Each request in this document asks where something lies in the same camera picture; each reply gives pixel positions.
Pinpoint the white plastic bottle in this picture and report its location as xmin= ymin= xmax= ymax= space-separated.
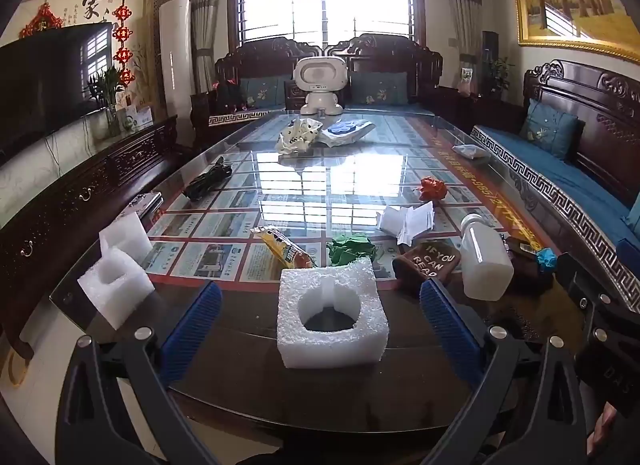
xmin=460 ymin=214 xmax=514 ymax=301

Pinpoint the brown lettered cloth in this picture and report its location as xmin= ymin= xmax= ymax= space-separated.
xmin=392 ymin=241 xmax=461 ymax=295

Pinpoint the white paper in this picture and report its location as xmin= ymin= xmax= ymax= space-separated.
xmin=378 ymin=202 xmax=435 ymax=246

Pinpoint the white foam block with hole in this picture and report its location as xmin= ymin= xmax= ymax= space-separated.
xmin=277 ymin=257 xmax=390 ymax=369

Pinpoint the green paper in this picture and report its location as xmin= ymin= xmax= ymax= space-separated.
xmin=328 ymin=234 xmax=376 ymax=266

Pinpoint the orange snack wrapper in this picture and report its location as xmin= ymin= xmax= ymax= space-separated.
xmin=252 ymin=226 xmax=316 ymax=269

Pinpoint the blue crumpled paper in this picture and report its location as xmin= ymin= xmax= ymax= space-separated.
xmin=536 ymin=247 xmax=558 ymax=273

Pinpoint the white foam corner piece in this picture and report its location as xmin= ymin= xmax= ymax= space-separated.
xmin=77 ymin=247 xmax=154 ymax=329

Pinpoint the dark wood long sofa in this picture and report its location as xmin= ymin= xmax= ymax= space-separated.
xmin=471 ymin=59 xmax=639 ymax=311

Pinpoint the red crumpled wrapper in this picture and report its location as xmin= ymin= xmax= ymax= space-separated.
xmin=418 ymin=177 xmax=448 ymax=202

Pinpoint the dark wood tv cabinet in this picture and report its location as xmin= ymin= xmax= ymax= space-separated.
xmin=1 ymin=118 xmax=183 ymax=361

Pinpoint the white foam piece rear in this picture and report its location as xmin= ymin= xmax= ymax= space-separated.
xmin=99 ymin=212 xmax=152 ymax=263

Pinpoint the blue embroidered cushion near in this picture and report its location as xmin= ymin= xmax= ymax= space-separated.
xmin=623 ymin=193 xmax=640 ymax=239

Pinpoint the blue embroidered cushion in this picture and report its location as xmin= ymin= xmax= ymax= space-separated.
xmin=623 ymin=193 xmax=640 ymax=239
xmin=520 ymin=99 xmax=578 ymax=161

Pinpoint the clear plastic wrapper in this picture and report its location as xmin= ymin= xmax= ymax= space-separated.
xmin=452 ymin=144 xmax=491 ymax=161

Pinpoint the silver smartphone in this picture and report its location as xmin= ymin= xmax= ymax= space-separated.
xmin=118 ymin=192 xmax=164 ymax=218

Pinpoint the blue embroidered cushion far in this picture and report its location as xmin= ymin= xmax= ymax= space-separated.
xmin=520 ymin=99 xmax=578 ymax=161

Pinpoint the blue white wipes pack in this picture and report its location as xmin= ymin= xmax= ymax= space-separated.
xmin=317 ymin=120 xmax=375 ymax=148

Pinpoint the teal rear cushion right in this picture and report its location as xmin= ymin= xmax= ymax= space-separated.
xmin=350 ymin=72 xmax=409 ymax=106

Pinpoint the teal cushion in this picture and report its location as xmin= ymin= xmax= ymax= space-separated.
xmin=350 ymin=72 xmax=409 ymax=106
xmin=240 ymin=75 xmax=290 ymax=110

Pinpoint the white crumpled plastic bag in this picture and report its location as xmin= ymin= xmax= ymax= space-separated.
xmin=276 ymin=118 xmax=323 ymax=156

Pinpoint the dark wood rear sofa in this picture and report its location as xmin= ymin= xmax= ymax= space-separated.
xmin=191 ymin=33 xmax=444 ymax=150

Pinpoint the potted green plant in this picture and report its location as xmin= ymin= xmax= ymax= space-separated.
xmin=88 ymin=66 xmax=124 ymax=137

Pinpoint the white robot toy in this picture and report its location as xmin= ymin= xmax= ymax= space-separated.
xmin=293 ymin=56 xmax=348 ymax=116

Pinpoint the black television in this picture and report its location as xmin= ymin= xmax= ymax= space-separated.
xmin=1 ymin=22 xmax=112 ymax=163

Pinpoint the teal rear cushion left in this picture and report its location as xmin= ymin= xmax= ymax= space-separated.
xmin=240 ymin=75 xmax=290 ymax=110

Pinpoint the gold framed tree painting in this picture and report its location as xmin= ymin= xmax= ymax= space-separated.
xmin=515 ymin=0 xmax=639 ymax=63

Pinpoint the red chinese knot decoration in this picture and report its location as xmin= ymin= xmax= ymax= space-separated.
xmin=112 ymin=0 xmax=136 ymax=88

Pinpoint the white tower air conditioner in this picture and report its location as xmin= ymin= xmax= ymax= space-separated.
xmin=160 ymin=0 xmax=195 ymax=147

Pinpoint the black cable bundle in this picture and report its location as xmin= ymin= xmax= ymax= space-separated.
xmin=181 ymin=156 xmax=234 ymax=202

